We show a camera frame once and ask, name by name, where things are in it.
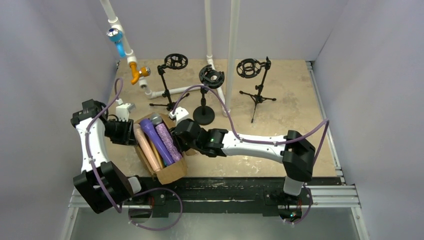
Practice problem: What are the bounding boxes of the black round-base mic stand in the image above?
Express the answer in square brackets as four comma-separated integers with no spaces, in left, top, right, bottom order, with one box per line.
[192,64,226,126]

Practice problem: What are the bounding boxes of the brown cardboard box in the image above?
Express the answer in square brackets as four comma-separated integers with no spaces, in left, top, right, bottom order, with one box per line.
[134,113,196,185]

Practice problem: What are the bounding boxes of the black tripod mic stand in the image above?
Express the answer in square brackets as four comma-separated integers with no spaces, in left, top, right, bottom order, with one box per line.
[236,56,277,124]
[149,53,189,112]

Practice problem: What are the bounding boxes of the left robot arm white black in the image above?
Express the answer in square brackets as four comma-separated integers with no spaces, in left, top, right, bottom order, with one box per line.
[70,99,142,214]

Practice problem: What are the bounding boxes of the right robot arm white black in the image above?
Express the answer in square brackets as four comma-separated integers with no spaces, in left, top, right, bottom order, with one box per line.
[171,119,316,196]

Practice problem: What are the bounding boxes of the pink microphone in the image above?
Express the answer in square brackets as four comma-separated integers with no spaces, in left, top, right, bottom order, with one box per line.
[133,124,161,172]

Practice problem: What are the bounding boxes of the glitter purple microphone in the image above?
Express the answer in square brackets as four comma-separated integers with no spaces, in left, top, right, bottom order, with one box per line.
[149,113,183,163]

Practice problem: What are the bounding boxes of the orange toy microphone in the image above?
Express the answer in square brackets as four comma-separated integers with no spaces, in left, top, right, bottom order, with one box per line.
[128,61,151,85]

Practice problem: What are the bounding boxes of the blue toy microphone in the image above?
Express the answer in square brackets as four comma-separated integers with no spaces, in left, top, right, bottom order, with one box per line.
[106,27,126,58]

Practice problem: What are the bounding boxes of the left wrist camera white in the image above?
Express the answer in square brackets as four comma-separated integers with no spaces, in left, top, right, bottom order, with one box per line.
[115,98,136,122]

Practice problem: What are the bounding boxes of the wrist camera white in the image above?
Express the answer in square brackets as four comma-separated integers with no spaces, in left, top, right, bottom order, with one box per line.
[115,98,136,122]
[168,107,190,127]

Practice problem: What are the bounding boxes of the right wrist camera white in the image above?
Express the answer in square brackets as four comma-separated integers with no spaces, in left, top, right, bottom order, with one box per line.
[168,107,190,127]

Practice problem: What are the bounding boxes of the white PVC pipe frame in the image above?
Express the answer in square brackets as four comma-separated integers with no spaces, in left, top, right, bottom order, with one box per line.
[100,0,241,109]

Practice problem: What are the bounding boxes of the black table edge rail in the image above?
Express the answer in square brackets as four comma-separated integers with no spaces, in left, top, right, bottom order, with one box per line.
[82,176,342,219]

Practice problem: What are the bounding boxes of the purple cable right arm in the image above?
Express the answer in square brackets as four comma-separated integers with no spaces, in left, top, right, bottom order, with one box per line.
[170,84,330,226]

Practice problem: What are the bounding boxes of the aluminium frame rail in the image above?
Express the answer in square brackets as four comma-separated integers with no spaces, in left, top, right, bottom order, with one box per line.
[61,177,369,240]

